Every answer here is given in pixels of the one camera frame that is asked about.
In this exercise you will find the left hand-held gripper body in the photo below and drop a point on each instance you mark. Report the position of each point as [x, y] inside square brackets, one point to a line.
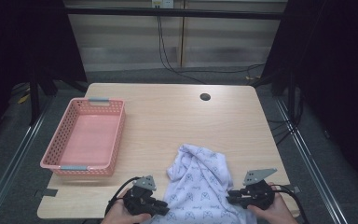
[140, 199]

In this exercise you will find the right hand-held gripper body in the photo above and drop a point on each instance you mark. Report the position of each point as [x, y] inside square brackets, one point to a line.
[258, 194]

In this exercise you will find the pale lavender printed towel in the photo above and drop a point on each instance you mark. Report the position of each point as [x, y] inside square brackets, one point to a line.
[199, 186]

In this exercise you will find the pink perforated plastic basket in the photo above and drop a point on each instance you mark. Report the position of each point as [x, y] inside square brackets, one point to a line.
[90, 140]

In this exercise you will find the person's right hand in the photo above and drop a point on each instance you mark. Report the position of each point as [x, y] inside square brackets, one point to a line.
[276, 213]

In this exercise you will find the person's left hand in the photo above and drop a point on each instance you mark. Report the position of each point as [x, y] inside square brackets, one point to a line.
[118, 214]

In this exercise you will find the grey tape strip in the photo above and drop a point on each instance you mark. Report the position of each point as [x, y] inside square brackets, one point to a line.
[293, 188]

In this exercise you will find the black tape strip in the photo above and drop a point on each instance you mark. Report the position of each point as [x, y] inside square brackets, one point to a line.
[49, 192]

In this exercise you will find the black curtain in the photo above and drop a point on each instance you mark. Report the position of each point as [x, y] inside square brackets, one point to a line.
[335, 77]
[21, 43]

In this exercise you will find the black metal stand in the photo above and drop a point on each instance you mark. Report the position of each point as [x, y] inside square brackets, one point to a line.
[34, 99]

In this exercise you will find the yellow object on floor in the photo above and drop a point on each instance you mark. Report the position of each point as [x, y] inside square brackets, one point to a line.
[23, 99]

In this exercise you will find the black horizontal metal bar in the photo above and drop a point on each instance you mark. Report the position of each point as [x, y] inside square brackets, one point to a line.
[174, 13]

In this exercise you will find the metal floor rail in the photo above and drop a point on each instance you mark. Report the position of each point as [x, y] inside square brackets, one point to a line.
[310, 158]
[15, 158]

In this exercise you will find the white wall power outlet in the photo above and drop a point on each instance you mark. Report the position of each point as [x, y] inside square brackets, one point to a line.
[162, 3]

